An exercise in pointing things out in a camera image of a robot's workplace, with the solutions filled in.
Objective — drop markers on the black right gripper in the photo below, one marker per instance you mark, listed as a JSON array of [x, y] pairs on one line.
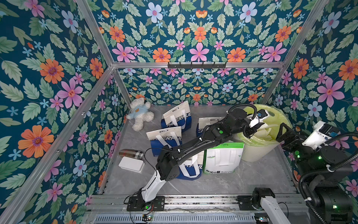
[[287, 137]]

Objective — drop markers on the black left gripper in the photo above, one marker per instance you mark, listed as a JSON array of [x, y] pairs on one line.
[[249, 129]]

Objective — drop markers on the white trash bin green liner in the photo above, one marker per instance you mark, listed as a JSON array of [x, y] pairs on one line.
[[255, 149]]

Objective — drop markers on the white bag green top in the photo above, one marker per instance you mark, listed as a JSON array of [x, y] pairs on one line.
[[224, 158]]

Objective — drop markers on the blue white tote bag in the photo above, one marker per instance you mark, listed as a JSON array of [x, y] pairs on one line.
[[192, 168], [179, 116]]

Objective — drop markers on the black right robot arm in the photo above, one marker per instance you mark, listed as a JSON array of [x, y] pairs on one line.
[[321, 167]]

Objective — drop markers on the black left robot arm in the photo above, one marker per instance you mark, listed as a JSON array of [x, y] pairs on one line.
[[241, 118]]

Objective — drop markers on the middle right blue white bag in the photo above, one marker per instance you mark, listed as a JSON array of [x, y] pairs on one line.
[[207, 121]]

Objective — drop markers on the middle left blue white bag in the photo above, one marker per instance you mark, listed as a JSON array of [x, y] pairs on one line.
[[170, 137]]

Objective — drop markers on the white teddy bear blue shirt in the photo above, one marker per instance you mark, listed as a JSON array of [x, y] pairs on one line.
[[139, 111]]

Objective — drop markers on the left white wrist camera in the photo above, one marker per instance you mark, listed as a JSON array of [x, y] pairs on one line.
[[260, 116]]

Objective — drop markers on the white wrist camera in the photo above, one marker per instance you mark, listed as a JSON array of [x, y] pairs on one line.
[[260, 116], [321, 133]]

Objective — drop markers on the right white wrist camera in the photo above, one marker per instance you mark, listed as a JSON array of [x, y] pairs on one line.
[[321, 133]]

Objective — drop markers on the black wall hook rail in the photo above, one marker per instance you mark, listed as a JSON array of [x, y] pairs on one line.
[[200, 65]]

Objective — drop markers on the white pad near wall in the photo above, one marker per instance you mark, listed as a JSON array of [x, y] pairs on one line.
[[131, 164]]

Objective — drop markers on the plaid box near wall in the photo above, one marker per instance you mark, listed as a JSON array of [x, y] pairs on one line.
[[132, 153]]

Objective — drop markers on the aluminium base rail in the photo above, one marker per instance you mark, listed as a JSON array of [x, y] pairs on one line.
[[177, 209]]

